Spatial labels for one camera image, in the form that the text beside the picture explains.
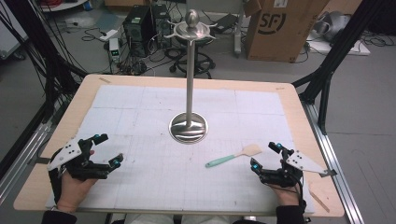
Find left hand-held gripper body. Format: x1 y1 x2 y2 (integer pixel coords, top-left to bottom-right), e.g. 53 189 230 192
46 136 110 182

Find aluminium rail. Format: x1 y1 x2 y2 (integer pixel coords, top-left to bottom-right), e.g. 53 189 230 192
0 120 53 204
299 101 366 224

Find white stand leg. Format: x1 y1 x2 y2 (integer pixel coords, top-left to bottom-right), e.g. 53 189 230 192
233 0 248 59

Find white grid mat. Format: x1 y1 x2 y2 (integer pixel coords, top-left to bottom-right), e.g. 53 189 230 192
45 84 316 217

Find bundle of black cables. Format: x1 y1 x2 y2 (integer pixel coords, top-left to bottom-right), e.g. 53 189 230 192
81 26 176 77

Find grey bag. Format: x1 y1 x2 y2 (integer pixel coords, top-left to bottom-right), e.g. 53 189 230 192
312 10 352 43

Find black metal frame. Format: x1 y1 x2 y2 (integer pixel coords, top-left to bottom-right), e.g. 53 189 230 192
0 0 89 125
291 0 389 135

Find brown cardboard box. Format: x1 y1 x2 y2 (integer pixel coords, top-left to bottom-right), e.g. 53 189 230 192
243 0 332 63

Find person's right hand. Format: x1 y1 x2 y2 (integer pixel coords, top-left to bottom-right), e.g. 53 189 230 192
268 182 302 207

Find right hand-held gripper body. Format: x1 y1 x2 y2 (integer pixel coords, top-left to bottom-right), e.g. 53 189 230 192
257 147 330 189

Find black computer tower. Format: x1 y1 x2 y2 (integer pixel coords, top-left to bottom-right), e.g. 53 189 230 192
150 3 173 49
122 4 157 59

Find black office chair base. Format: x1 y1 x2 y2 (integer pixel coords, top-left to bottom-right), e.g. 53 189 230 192
163 46 217 79

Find person's left hand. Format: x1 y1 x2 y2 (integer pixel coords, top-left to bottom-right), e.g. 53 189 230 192
56 149 98 213

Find spatula with teal handle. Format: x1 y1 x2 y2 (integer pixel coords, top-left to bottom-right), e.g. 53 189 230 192
204 143 263 169

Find white flat board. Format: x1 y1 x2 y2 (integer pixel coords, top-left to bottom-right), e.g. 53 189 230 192
305 32 372 57

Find small white device green display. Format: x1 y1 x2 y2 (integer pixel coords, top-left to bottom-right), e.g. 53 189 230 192
108 37 121 63

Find brown tape strip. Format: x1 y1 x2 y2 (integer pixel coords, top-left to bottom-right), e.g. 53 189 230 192
307 189 332 214

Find white power strip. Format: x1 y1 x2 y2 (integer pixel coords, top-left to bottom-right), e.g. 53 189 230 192
99 29 120 42

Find steel utensil stand with hooks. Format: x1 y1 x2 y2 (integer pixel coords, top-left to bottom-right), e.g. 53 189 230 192
163 8 219 145

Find black power adapter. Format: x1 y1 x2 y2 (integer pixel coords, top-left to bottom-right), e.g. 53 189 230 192
214 13 239 35

